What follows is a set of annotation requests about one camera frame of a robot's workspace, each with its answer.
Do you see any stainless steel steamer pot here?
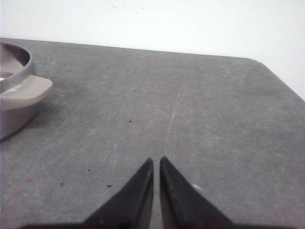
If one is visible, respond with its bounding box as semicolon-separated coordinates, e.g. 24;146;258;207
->
0;42;52;140

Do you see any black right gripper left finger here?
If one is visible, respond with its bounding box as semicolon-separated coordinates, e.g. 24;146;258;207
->
82;157;154;229

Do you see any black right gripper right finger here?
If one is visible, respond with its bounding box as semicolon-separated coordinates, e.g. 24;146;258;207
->
159;156;235;229

